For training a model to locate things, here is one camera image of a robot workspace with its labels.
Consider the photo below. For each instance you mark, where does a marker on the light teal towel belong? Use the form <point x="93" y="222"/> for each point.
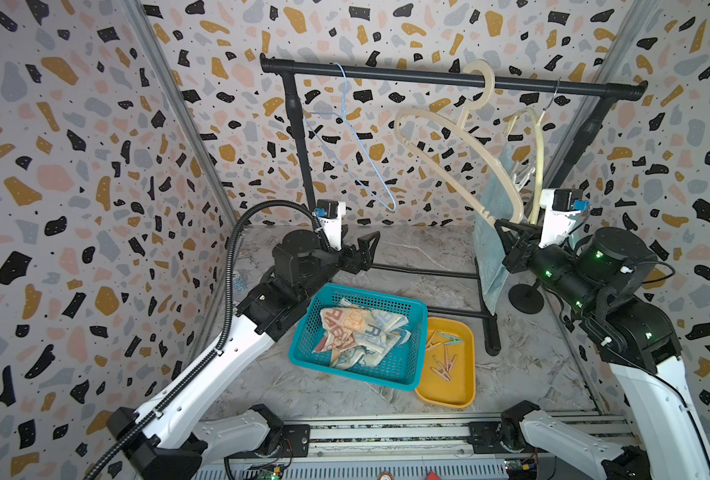
<point x="488" y="249"/>

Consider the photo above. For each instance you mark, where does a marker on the teal plastic basket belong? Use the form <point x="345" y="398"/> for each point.
<point x="400" y="369"/>

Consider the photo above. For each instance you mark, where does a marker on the cream plastic hanger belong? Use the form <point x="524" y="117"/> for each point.
<point x="537" y="119"/>

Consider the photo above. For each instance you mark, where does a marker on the white clothespin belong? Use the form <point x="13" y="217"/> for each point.
<point x="521" y="178"/>

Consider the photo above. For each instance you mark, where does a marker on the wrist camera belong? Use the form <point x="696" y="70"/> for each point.
<point x="563" y="209"/>
<point x="330" y="214"/>

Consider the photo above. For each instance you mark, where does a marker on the cream towel blue cartoon print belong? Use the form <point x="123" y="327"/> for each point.
<point x="367" y="355"/>

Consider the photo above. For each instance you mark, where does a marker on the yellow plastic tray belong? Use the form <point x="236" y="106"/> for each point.
<point x="460" y="392"/>

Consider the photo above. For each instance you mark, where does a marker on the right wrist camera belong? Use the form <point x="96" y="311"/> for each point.
<point x="563" y="209"/>

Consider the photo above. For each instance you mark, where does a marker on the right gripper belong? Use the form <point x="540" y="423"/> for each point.
<point x="523" y="255"/>

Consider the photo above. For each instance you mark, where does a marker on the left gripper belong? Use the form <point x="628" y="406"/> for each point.
<point x="357" y="264"/>

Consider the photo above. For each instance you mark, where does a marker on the yellow clothespin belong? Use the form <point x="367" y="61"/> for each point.
<point x="431" y="343"/>

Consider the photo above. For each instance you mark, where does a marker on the beige pink clothespin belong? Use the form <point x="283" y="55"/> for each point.
<point x="441" y="371"/>

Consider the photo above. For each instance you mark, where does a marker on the green clothespin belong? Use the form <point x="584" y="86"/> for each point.
<point x="449" y="339"/>

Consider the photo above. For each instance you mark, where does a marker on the aluminium rail base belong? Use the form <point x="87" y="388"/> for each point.
<point x="467" y="446"/>

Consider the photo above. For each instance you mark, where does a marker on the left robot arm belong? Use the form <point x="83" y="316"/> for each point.
<point x="167" y="436"/>

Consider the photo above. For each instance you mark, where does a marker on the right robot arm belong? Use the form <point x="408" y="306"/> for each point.
<point x="598" y="280"/>

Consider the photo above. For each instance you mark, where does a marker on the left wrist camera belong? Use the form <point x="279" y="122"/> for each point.
<point x="330" y="214"/>

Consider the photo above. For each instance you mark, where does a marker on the cream RABBIT lettered towel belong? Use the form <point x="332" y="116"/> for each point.
<point x="348" y="324"/>

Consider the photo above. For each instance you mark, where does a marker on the black clothes rack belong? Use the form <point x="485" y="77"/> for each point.
<point x="289" y="69"/>

